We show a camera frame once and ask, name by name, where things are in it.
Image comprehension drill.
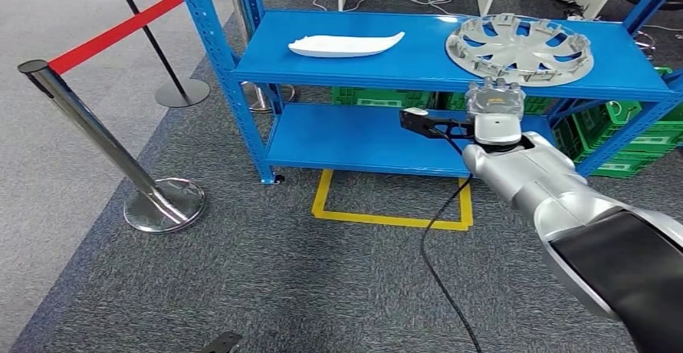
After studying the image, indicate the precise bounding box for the silver wheel hubcap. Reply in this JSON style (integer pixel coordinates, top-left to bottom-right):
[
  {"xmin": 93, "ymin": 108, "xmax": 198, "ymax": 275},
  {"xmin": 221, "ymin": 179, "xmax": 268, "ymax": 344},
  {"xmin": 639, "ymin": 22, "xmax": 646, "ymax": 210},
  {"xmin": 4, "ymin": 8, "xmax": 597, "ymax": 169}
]
[{"xmin": 445, "ymin": 13, "xmax": 594, "ymax": 87}]

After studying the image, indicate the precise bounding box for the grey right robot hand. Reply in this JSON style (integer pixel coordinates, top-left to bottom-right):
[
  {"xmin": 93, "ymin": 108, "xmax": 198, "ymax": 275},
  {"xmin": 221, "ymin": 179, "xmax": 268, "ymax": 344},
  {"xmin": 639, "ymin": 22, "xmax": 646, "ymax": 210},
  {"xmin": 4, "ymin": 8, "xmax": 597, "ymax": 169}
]
[{"xmin": 465, "ymin": 77, "xmax": 527, "ymax": 122}]

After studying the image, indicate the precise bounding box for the black stanchion post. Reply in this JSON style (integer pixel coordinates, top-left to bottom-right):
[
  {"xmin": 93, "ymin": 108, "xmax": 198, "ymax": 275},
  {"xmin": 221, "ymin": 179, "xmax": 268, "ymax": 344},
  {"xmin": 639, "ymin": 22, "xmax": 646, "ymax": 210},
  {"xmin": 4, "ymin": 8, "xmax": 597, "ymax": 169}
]
[{"xmin": 105, "ymin": 0, "xmax": 211, "ymax": 110}]

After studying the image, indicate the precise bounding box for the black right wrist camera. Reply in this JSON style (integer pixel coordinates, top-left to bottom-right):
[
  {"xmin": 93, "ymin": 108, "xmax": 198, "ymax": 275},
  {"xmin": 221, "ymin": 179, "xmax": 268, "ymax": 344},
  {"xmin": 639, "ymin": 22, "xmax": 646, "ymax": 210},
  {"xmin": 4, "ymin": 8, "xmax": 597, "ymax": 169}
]
[{"xmin": 399, "ymin": 106, "xmax": 477, "ymax": 141}]

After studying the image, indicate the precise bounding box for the chrome stool base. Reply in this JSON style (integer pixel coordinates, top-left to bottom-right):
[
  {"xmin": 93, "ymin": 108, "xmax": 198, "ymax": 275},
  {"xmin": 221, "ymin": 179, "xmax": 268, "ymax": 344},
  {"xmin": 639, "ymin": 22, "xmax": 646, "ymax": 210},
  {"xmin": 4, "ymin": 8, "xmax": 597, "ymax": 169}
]
[{"xmin": 631, "ymin": 30, "xmax": 657, "ymax": 60}]

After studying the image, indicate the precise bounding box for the white plastic car part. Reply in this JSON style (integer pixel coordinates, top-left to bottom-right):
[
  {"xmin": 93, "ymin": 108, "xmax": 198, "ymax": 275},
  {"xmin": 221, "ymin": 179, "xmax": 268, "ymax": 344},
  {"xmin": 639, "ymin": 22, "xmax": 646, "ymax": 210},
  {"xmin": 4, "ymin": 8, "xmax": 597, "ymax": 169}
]
[{"xmin": 288, "ymin": 31, "xmax": 406, "ymax": 59}]

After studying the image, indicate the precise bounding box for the black camera cable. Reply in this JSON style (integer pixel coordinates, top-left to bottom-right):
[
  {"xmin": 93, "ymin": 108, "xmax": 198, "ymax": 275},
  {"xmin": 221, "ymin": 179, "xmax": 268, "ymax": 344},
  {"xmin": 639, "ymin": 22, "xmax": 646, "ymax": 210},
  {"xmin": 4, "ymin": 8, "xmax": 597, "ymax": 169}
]
[{"xmin": 420, "ymin": 126, "xmax": 484, "ymax": 353}]

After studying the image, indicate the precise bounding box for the chrome stanchion post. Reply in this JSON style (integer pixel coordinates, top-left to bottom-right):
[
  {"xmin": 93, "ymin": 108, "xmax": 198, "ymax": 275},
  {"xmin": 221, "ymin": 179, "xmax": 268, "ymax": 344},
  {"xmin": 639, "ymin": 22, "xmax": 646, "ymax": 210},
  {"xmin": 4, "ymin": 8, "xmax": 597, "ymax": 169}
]
[{"xmin": 17, "ymin": 60, "xmax": 207, "ymax": 235}]

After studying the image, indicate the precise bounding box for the yellow floor tape square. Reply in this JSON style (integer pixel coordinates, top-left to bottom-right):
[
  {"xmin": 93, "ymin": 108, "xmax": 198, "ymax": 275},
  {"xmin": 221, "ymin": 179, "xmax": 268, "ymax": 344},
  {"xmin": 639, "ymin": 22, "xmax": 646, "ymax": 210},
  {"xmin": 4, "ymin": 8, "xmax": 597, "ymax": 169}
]
[{"xmin": 311, "ymin": 168, "xmax": 474, "ymax": 233}]

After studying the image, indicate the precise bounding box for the blue metal shelf rack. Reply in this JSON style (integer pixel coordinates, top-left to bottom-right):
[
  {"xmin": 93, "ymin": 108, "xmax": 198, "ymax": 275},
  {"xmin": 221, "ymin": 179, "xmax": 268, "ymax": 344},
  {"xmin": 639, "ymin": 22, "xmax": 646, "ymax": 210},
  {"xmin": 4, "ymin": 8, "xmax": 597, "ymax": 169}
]
[{"xmin": 169, "ymin": 0, "xmax": 683, "ymax": 186}]

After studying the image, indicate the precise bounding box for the white floor cable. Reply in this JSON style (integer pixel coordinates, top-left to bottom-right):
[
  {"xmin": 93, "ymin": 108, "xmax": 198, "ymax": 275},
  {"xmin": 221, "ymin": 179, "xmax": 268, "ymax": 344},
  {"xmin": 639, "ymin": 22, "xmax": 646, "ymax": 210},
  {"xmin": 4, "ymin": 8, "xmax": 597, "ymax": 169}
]
[{"xmin": 312, "ymin": 0, "xmax": 454, "ymax": 16}]

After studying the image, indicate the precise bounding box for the red barrier belt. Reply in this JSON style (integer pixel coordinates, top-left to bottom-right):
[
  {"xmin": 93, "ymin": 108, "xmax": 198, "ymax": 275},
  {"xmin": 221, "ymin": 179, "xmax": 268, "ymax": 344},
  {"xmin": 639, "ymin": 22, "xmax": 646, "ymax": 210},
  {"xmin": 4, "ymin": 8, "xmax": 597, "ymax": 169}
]
[{"xmin": 47, "ymin": 0, "xmax": 230, "ymax": 77}]

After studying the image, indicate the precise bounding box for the black stool seat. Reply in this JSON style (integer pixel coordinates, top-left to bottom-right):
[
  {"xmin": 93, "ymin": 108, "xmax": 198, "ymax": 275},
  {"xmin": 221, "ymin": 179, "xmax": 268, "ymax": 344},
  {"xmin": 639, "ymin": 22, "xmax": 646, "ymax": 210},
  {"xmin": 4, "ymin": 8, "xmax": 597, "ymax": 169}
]
[{"xmin": 621, "ymin": 0, "xmax": 683, "ymax": 10}]

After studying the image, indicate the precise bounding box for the chrome stanchion base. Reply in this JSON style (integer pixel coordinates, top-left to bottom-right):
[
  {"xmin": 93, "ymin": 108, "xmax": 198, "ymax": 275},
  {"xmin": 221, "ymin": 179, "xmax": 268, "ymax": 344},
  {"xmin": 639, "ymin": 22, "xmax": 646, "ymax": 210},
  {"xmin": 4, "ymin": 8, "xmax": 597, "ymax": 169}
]
[{"xmin": 241, "ymin": 82, "xmax": 296, "ymax": 115}]

